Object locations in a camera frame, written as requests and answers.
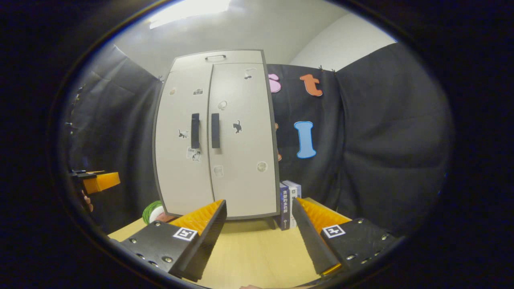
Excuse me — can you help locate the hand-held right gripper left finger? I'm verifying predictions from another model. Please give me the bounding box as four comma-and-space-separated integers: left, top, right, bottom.
120, 199, 228, 282

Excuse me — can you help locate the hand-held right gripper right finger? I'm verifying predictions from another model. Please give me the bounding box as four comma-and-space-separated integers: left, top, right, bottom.
292, 197, 399, 277

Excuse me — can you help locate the white shoe cabinet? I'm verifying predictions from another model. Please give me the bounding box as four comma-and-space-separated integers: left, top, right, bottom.
153, 49, 281, 220

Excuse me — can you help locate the white cabinet door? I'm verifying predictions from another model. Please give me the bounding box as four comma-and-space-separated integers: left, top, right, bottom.
154, 64, 216, 217
208, 62, 280, 220

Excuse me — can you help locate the beige cabinet drawer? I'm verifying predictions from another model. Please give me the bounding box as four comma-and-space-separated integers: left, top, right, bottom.
171, 50, 267, 75

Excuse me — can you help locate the dark blue book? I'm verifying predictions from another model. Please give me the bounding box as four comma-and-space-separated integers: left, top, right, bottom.
277, 183, 291, 231

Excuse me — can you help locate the green watermelon slice toy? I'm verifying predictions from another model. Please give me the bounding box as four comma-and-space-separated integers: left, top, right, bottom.
142, 200, 177, 224

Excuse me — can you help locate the black backdrop cloth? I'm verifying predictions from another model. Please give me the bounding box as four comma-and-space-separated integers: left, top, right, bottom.
60, 42, 455, 238

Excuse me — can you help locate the black door handle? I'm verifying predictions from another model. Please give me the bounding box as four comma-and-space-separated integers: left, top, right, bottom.
191, 113, 200, 149
211, 113, 221, 149

